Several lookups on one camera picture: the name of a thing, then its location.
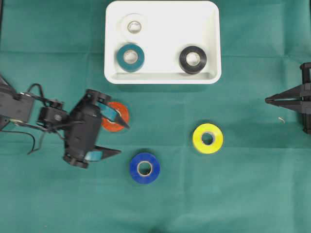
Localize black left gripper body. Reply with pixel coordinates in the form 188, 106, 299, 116
37, 89, 105, 168

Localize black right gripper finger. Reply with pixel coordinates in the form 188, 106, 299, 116
265, 98, 303, 113
265, 83, 311, 101

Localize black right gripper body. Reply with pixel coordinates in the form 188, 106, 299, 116
299, 62, 311, 134

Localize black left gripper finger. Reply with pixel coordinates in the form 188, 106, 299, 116
85, 146, 121, 162
97, 101, 130, 129

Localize red tape roll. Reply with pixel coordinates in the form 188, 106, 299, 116
99, 101, 130, 132

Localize green tape roll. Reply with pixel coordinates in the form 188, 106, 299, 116
116, 44, 145, 72

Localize blue tape roll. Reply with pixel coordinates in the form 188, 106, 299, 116
129, 152, 160, 184

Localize black tape roll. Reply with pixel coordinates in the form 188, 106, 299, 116
179, 46, 207, 74

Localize white tape roll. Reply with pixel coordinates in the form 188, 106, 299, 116
120, 13, 148, 41

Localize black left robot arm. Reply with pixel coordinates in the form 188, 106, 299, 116
0, 78, 129, 168

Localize yellow tape roll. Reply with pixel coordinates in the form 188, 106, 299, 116
192, 123, 224, 154

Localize white plastic case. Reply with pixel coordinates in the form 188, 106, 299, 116
104, 0, 222, 85

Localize green table cloth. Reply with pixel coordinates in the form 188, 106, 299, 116
0, 0, 311, 233

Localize thin black camera cable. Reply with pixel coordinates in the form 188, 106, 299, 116
0, 83, 66, 156

